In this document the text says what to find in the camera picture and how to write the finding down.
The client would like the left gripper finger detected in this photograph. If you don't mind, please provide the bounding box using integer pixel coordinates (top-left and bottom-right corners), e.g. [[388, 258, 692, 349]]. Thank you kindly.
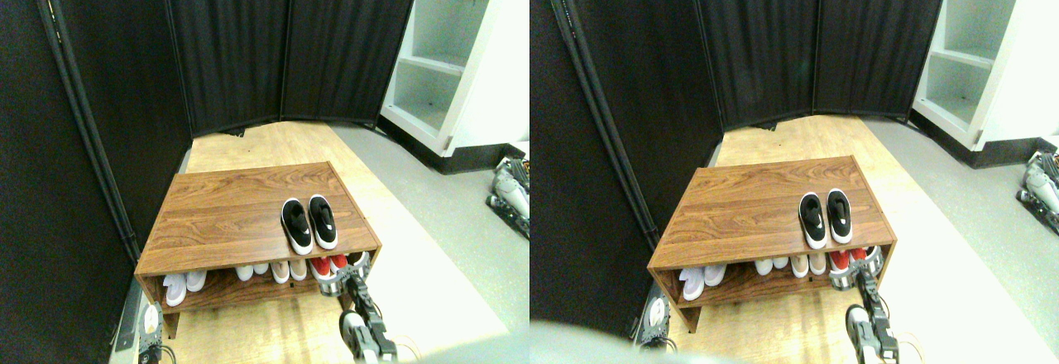
[[647, 299, 670, 337], [141, 302, 164, 342]]

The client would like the black shoe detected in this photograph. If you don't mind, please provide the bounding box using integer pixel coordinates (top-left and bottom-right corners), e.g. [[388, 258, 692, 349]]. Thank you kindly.
[[280, 199, 314, 256], [309, 194, 339, 251], [827, 189, 854, 245], [798, 192, 828, 250]]

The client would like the brown shoe rack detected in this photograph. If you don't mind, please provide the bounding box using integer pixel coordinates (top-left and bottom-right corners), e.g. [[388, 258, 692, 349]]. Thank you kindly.
[[134, 161, 383, 340], [647, 156, 898, 334]]

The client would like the white shelf unit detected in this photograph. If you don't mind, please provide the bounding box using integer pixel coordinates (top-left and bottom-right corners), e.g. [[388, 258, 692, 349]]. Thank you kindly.
[[379, 0, 530, 160], [910, 0, 1059, 151]]

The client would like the black curtain stand pole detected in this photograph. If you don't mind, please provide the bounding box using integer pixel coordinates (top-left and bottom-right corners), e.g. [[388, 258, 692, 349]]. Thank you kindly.
[[536, 0, 663, 245], [27, 0, 140, 264]]

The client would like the grey machine with cables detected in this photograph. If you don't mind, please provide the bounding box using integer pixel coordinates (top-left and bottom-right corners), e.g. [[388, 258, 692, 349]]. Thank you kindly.
[[486, 156, 530, 241], [1016, 151, 1059, 237]]

